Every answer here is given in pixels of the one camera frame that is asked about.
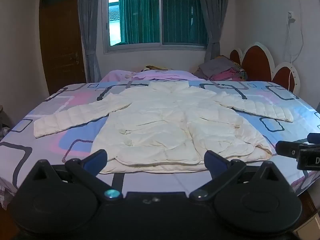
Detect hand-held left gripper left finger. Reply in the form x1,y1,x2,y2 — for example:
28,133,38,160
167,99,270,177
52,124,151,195
22,149,123,202

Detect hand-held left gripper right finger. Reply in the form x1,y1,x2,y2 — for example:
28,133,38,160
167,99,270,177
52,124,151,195
189,150,291,202

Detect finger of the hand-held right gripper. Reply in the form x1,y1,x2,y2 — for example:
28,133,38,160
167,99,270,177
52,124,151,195
276,140,303,159
307,133,320,145

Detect white puffer jacket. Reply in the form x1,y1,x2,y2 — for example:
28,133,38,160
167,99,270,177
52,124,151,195
33,80,294,174

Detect pile of folded clothes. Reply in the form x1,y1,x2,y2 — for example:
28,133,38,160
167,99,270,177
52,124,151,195
194,55,248,82

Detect patterned bed sheet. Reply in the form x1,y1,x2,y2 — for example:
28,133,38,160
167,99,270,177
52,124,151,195
0,79,320,211

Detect brown and white headboard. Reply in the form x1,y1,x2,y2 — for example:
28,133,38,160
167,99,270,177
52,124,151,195
229,42,302,93

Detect yellow patterned cloth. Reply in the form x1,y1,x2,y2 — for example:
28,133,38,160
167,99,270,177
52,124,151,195
144,65,173,71

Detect brown wooden door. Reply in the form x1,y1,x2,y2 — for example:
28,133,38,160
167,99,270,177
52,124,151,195
38,0,87,96

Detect grey curtain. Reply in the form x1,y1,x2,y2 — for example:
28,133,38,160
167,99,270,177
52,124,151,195
76,0,103,83
196,0,231,64

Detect sliding window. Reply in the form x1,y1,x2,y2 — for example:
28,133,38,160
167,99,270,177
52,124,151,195
102,0,209,54

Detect white cable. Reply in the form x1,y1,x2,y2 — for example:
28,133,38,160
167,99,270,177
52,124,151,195
284,20,304,93

